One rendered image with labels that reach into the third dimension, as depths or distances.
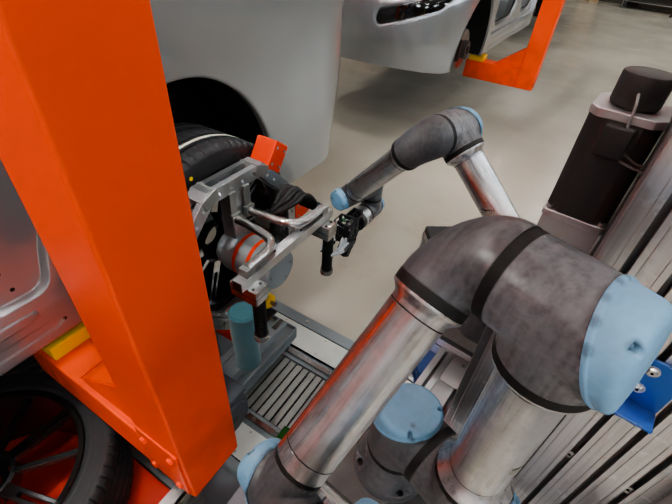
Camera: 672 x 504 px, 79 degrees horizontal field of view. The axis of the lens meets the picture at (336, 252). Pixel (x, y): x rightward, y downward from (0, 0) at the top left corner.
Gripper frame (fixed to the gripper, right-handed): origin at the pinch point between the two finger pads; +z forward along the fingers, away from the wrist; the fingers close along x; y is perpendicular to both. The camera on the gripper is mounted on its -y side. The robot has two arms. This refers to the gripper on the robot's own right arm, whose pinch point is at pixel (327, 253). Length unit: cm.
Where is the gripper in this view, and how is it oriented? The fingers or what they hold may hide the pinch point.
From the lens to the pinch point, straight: 134.7
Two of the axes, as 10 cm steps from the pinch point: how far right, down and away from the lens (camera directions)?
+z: -5.2, 5.2, -6.8
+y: 0.6, -7.7, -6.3
